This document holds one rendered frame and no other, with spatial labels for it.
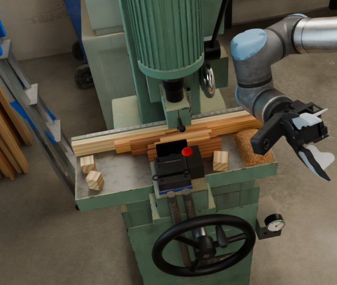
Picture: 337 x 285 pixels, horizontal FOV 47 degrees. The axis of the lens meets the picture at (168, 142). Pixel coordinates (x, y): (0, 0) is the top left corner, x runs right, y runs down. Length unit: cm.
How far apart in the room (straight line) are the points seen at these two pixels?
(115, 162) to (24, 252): 116
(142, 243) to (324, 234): 108
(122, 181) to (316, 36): 65
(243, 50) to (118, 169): 51
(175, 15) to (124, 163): 50
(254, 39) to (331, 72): 222
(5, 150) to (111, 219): 78
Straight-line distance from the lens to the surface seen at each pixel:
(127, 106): 156
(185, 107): 109
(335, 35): 96
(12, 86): 172
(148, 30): 91
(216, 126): 121
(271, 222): 130
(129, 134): 120
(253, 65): 98
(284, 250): 205
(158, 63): 96
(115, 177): 116
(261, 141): 86
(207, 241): 107
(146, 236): 133
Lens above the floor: 176
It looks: 45 degrees down
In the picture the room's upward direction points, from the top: 8 degrees counter-clockwise
